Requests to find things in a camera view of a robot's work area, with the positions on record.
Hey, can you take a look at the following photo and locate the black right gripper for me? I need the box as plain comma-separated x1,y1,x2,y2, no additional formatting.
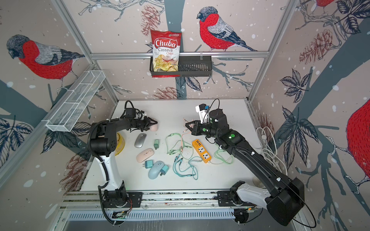
184,120,220,140

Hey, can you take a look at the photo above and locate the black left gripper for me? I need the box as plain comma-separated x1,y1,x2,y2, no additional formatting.
133,116,157,132

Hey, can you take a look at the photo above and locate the light green charger plug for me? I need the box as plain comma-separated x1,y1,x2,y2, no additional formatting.
153,139,160,150

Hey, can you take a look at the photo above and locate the silver grey computer mouse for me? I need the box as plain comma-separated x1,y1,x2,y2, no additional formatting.
134,133,146,148

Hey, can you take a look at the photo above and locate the pink charging cable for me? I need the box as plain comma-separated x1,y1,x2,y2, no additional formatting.
179,116,193,157

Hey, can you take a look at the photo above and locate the orange power strip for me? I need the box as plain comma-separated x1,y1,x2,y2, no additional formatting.
192,139,212,164

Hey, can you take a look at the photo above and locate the teal charging cable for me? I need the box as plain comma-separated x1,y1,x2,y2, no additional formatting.
172,153,204,181

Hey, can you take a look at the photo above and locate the teal charger plug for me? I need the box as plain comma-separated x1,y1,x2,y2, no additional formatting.
160,165,169,176
144,160,154,169

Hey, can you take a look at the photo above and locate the light blue computer mouse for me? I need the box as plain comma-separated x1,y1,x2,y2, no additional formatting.
148,161,165,180

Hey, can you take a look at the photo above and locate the pink computer mouse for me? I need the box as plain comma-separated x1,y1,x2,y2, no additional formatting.
149,124,158,132
136,148,154,163

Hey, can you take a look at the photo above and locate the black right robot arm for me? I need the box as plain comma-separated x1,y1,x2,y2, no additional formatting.
185,104,306,226

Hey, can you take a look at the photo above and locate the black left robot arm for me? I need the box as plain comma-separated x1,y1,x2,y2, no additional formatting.
87,100,158,227

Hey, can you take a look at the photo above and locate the flat pink computer mouse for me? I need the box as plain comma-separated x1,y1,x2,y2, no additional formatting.
136,148,154,163

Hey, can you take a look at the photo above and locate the yellow bowl with buns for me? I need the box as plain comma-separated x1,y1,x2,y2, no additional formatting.
115,133,125,156

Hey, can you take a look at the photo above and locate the red Chuba cassava chips bag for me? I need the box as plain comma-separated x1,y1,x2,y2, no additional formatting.
150,30,182,72

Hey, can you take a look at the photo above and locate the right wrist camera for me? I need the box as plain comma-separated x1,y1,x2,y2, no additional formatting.
195,104,210,124

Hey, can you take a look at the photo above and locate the black wire wall basket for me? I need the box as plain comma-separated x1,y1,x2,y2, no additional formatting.
149,56,213,78

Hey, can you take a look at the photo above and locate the white coiled power cable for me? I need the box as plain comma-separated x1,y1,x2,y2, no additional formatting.
255,126,288,174

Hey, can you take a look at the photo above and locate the white wire mesh shelf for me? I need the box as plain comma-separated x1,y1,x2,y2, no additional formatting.
46,70,106,132

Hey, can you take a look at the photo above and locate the horizontal aluminium frame bar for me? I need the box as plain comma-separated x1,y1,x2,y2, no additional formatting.
90,51,270,60

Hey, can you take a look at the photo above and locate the aluminium frame corner post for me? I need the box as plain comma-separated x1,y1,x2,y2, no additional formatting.
51,0,119,103

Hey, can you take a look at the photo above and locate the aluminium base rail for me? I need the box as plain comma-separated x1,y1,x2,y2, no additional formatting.
60,186,270,223

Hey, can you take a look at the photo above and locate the right rear frame post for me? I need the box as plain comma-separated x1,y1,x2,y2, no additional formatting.
248,0,298,103

